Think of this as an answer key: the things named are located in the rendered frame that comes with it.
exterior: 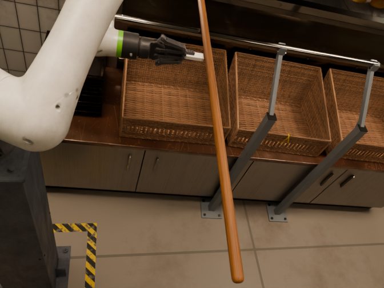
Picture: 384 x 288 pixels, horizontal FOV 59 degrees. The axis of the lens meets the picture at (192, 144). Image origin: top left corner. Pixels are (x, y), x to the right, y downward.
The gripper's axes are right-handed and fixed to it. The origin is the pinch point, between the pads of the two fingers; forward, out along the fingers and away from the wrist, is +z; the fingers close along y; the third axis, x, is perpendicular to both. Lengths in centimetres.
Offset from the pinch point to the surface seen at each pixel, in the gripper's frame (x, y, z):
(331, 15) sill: -55, 3, 79
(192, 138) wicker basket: -6, 57, 15
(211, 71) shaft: 8.9, -1.4, 5.4
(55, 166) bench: -1, 87, -54
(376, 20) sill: -57, 1, 107
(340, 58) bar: -18, 2, 71
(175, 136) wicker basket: -6, 57, 5
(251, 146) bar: 5, 44, 41
